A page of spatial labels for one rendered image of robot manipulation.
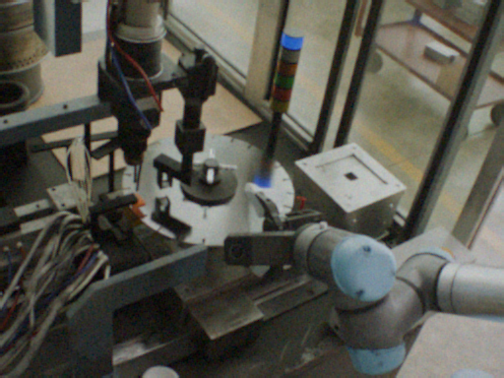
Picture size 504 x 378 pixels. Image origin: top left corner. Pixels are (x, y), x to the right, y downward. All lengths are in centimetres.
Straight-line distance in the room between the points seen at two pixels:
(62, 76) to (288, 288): 96
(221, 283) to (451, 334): 139
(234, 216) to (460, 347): 140
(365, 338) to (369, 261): 11
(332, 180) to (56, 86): 86
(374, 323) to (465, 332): 166
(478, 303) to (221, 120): 108
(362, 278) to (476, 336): 173
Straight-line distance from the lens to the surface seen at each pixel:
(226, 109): 183
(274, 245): 94
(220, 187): 124
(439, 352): 239
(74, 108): 128
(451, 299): 91
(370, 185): 144
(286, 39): 138
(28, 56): 169
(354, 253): 79
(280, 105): 145
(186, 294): 119
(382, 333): 86
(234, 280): 123
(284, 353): 127
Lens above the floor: 176
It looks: 40 degrees down
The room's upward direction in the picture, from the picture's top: 11 degrees clockwise
